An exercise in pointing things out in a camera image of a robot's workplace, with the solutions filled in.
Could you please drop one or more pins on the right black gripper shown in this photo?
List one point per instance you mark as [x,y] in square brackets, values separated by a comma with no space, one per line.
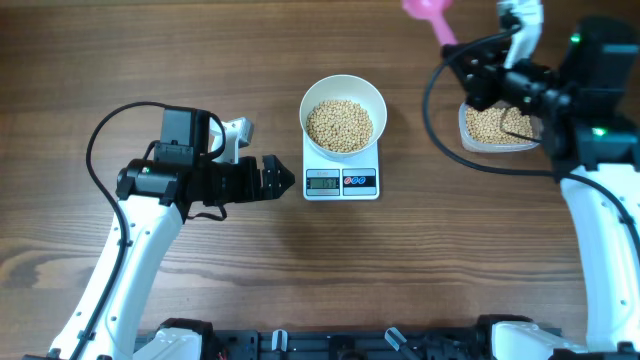
[486,59]

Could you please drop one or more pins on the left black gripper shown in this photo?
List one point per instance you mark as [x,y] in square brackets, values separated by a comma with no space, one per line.
[250,191]

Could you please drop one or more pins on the pink measuring scoop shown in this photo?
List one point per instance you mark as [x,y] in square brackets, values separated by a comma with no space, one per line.
[432,11]

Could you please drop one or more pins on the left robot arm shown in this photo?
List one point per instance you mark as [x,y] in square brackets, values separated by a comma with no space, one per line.
[151,203]

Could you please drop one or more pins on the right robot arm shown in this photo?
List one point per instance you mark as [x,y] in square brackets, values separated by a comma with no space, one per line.
[594,154]

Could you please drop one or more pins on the white digital kitchen scale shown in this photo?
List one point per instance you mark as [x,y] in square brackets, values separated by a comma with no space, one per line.
[329,176]

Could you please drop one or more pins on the soybeans in bowl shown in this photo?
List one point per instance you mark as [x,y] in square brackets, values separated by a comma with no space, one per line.
[340,126]

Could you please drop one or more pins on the white bowl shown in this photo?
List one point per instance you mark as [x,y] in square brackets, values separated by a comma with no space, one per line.
[346,87]

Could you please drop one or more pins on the soybeans pile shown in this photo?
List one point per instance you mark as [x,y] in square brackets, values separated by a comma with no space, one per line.
[499,126]

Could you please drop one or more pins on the clear plastic container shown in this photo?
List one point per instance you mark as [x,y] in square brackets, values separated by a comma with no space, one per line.
[474,146]

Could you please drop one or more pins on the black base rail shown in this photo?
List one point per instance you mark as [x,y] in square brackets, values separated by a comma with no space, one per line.
[446,344]

